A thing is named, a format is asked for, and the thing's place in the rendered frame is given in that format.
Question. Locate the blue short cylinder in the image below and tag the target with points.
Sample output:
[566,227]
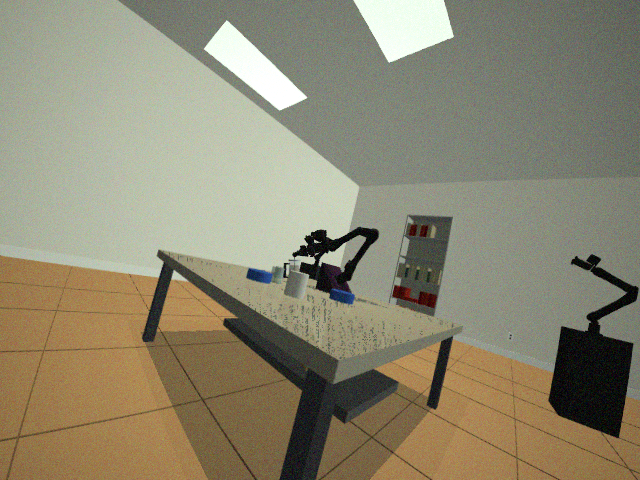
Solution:
[341,296]
[259,276]

